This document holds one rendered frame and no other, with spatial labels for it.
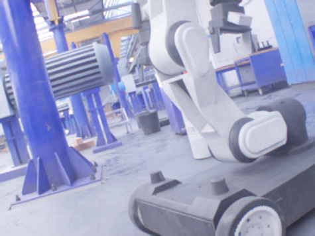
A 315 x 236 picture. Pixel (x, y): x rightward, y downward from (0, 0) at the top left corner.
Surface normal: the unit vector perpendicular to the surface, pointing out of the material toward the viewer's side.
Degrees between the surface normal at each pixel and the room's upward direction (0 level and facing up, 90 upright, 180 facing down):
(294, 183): 90
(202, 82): 115
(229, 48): 90
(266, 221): 90
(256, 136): 90
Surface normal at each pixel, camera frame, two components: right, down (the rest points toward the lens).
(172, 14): 0.44, -0.07
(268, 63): 0.12, 0.04
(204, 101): 0.52, 0.35
